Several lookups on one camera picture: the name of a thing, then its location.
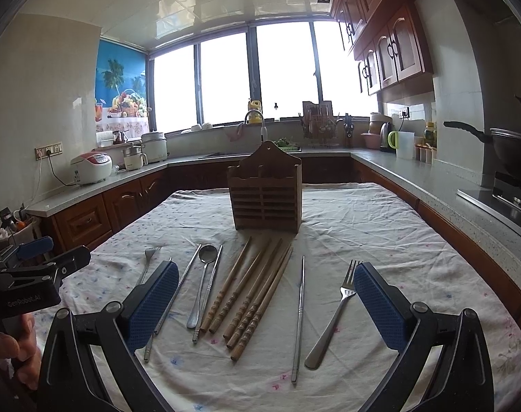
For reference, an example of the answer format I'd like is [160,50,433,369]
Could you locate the steel chopstick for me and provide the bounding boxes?
[192,244,223,345]
[143,243,203,363]
[291,256,306,388]

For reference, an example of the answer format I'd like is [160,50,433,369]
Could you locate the steel spoon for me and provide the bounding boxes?
[187,244,217,329]

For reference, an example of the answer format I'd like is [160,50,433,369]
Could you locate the person's left hand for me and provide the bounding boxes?
[0,313,42,391]

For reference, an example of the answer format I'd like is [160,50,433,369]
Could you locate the white red rice cooker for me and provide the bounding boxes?
[70,152,112,186]

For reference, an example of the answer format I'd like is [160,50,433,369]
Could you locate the small steel fork left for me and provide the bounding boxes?
[136,247,161,285]

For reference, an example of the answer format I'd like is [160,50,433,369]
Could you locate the steel chopstick beside spoon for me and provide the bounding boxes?
[192,244,223,345]

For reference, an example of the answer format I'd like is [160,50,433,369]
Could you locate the small white blender jug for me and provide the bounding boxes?
[123,146,149,171]

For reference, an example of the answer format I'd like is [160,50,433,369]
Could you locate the steel fork right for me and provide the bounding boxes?
[304,260,360,370]

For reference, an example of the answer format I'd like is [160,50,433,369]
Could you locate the white electric pot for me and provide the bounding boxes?
[141,131,168,164]

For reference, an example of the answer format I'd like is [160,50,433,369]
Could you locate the gas stove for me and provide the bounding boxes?
[457,172,521,236]

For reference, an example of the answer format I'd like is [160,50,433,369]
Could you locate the white floral tablecloth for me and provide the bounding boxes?
[61,183,521,411]

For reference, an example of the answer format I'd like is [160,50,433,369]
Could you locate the fruit poster blue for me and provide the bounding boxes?
[94,40,148,122]

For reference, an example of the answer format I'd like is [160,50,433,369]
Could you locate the spice jar set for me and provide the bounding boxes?
[415,144,437,165]

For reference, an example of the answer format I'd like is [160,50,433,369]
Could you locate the black wok on stove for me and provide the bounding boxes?
[444,96,521,179]

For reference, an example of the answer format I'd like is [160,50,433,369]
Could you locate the wooden utensil holder box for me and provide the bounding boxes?
[227,140,302,233]

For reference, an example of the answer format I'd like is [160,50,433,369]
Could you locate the yellow lid jar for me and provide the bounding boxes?
[423,122,437,148]

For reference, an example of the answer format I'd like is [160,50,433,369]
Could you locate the pink plastic basin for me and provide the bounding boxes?
[361,132,381,150]

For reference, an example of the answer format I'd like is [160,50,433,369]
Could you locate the yellow detergent bottle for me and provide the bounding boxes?
[246,100,263,124]

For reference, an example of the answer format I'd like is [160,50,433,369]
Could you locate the chrome sink faucet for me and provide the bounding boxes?
[245,116,268,142]

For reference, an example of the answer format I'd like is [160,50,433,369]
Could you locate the steel electric kettle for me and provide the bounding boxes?
[380,122,394,152]

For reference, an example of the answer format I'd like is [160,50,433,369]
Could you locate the green vegetables in sink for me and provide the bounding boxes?
[274,138,301,152]

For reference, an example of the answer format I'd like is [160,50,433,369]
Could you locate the dish rack with boards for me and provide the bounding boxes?
[299,101,342,147]

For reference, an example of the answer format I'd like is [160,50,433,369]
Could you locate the wooden upper cabinets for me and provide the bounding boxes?
[330,0,433,95]

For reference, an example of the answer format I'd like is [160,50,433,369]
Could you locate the wall power socket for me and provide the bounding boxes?
[34,142,63,161]

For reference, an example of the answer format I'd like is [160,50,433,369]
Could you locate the white jug green handle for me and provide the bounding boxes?
[387,131,415,160]

